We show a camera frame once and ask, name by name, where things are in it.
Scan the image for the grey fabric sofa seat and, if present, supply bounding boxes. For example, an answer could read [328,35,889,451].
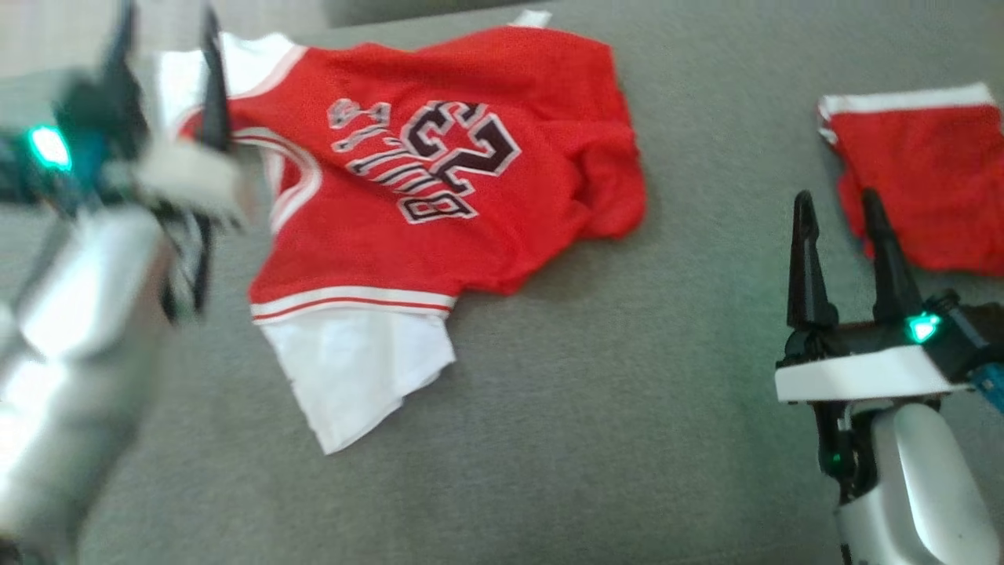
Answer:
[0,0,1004,565]

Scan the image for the red shorts with white stripe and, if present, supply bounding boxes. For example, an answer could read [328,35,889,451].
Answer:
[817,82,1004,277]

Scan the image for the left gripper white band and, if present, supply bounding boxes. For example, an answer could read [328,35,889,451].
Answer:
[102,0,246,323]

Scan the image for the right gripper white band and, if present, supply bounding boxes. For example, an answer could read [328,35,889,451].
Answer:
[775,188,973,503]

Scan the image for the red basketball jersey with lettering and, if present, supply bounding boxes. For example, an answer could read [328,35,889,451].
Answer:
[157,9,649,456]

